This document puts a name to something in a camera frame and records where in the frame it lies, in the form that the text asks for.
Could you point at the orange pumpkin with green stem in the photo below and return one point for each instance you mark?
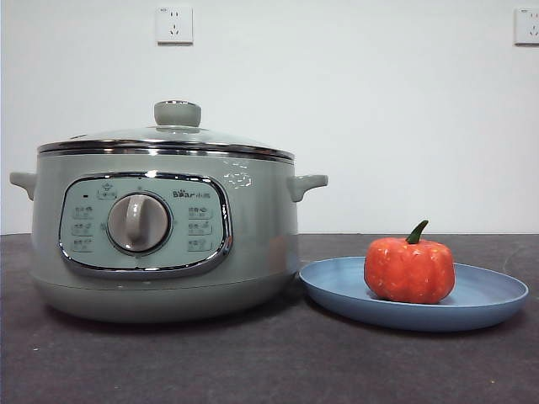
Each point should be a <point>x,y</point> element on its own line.
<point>408,269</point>

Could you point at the glass lid with green knob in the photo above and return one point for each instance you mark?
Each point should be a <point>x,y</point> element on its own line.
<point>177,113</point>

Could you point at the blue round plate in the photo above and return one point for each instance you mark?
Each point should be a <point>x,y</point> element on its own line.
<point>337,286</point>

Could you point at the pale green electric steamer pot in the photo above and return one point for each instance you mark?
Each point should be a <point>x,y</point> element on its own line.
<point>261,219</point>

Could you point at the white wall socket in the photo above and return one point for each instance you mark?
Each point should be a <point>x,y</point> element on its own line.
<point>527,26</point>
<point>174,25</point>

